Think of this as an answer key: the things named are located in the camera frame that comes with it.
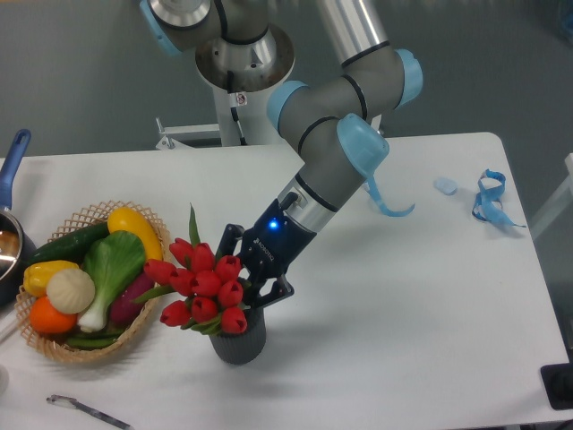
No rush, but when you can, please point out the curled blue ribbon strip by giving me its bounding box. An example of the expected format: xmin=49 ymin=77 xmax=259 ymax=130
xmin=363 ymin=176 xmax=415 ymax=218

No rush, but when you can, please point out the yellow squash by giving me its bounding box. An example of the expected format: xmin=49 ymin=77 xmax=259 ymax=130
xmin=105 ymin=206 xmax=163 ymax=271

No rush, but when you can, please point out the black device at edge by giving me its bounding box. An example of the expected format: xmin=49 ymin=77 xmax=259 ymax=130
xmin=540 ymin=363 xmax=572 ymax=410

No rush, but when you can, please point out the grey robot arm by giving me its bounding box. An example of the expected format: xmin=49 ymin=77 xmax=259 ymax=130
xmin=140 ymin=1 xmax=423 ymax=308

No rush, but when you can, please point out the purple sweet potato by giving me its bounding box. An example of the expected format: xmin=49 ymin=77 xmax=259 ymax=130
xmin=109 ymin=273 xmax=154 ymax=327

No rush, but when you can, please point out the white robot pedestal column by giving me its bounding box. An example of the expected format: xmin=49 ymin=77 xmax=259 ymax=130
xmin=212 ymin=85 xmax=283 ymax=147

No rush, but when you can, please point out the grey pen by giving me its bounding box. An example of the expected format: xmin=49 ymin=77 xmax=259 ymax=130
xmin=46 ymin=394 xmax=133 ymax=430

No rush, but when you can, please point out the knotted blue ribbon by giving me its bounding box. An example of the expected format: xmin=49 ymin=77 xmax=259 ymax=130
xmin=471 ymin=168 xmax=526 ymax=230

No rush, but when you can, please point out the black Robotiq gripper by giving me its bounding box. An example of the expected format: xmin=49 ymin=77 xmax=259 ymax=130
xmin=217 ymin=199 xmax=317 ymax=308

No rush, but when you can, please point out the white object right edge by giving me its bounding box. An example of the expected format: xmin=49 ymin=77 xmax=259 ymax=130
xmin=529 ymin=153 xmax=572 ymax=241

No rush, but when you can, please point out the green bok choy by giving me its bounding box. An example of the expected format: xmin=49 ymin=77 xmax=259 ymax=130
xmin=78 ymin=234 xmax=142 ymax=333

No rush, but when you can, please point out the red tulip bouquet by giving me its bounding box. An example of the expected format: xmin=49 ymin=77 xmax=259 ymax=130
xmin=132 ymin=208 xmax=248 ymax=336

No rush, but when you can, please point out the green pea pod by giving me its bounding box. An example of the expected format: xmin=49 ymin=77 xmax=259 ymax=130
xmin=64 ymin=331 xmax=124 ymax=350

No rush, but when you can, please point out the yellow bell pepper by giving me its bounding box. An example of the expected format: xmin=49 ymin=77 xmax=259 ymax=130
xmin=22 ymin=260 xmax=80 ymax=297

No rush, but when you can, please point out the orange fruit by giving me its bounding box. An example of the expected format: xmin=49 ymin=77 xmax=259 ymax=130
xmin=29 ymin=297 xmax=77 ymax=334

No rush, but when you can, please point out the green cucumber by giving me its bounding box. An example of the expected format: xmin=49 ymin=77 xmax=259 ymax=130
xmin=28 ymin=223 xmax=109 ymax=265

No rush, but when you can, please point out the blue handled saucepan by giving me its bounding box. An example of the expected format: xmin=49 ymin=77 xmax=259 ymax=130
xmin=1 ymin=129 xmax=36 ymax=307

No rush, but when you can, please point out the woven wicker basket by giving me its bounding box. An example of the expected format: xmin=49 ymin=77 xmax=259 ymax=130
xmin=14 ymin=201 xmax=170 ymax=364

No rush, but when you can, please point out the dark grey ribbed vase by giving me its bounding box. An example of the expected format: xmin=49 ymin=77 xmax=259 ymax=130
xmin=210 ymin=308 xmax=267 ymax=366

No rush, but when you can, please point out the small light blue cap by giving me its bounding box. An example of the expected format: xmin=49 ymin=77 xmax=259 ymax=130
xmin=433 ymin=177 xmax=458 ymax=196

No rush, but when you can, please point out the cream steamed bun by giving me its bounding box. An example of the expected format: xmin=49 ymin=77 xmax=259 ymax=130
xmin=46 ymin=269 xmax=96 ymax=314

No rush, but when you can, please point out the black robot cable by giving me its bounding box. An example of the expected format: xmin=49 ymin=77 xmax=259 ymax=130
xmin=226 ymin=71 xmax=248 ymax=147

